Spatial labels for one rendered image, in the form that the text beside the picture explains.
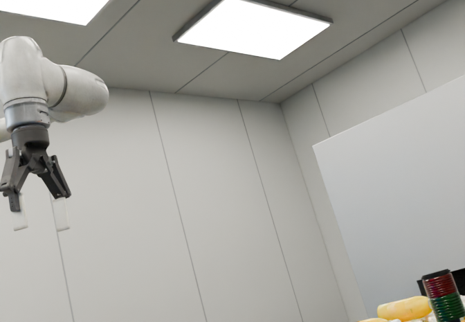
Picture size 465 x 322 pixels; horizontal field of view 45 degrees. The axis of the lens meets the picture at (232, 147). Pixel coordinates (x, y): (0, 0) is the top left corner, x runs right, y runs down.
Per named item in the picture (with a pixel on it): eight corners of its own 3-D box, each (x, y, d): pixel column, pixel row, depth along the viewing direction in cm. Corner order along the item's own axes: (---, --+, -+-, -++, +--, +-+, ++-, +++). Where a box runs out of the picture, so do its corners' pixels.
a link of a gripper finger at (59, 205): (52, 200, 123) (54, 200, 123) (56, 231, 121) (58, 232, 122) (63, 197, 122) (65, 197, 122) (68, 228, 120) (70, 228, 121)
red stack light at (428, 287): (423, 300, 119) (417, 282, 120) (434, 296, 124) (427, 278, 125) (452, 293, 115) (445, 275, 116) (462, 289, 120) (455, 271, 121)
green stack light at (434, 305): (432, 324, 118) (423, 300, 119) (443, 318, 123) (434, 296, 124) (461, 318, 114) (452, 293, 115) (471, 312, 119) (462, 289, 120)
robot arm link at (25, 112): (56, 104, 124) (60, 129, 122) (22, 115, 126) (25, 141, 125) (29, 94, 115) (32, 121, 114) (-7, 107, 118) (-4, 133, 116)
